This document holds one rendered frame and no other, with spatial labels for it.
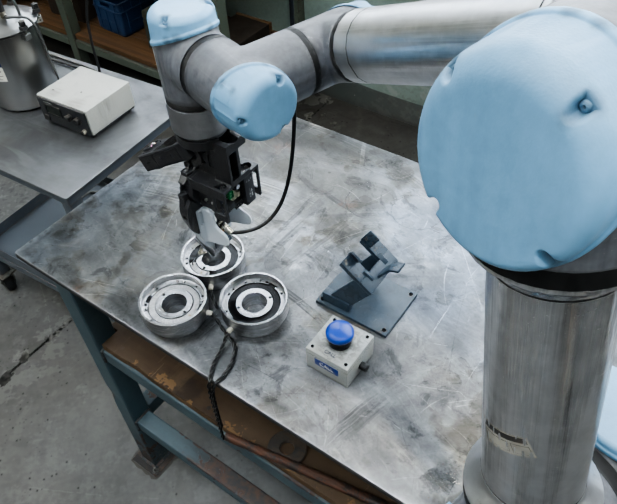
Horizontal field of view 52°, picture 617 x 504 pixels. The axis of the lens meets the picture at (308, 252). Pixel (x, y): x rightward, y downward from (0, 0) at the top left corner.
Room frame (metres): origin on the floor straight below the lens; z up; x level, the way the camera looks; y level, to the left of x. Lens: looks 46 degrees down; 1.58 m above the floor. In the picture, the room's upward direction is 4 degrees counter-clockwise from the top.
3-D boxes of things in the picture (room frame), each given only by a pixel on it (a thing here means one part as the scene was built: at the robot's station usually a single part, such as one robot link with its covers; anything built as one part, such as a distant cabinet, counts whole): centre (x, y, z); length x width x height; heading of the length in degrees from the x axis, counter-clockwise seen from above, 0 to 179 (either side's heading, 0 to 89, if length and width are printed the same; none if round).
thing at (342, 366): (0.52, -0.04, 0.82); 0.08 x 0.07 x 0.05; 52
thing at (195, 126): (0.66, 0.12, 1.15); 0.08 x 0.08 x 0.05
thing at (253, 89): (0.58, 0.05, 1.23); 0.11 x 0.11 x 0.08; 36
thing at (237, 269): (0.72, 0.16, 0.82); 0.10 x 0.10 x 0.04
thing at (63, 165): (1.44, 0.67, 0.34); 0.67 x 0.46 x 0.68; 56
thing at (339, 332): (0.52, -0.04, 0.85); 0.04 x 0.04 x 0.05
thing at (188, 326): (0.63, 0.21, 0.82); 0.10 x 0.10 x 0.04
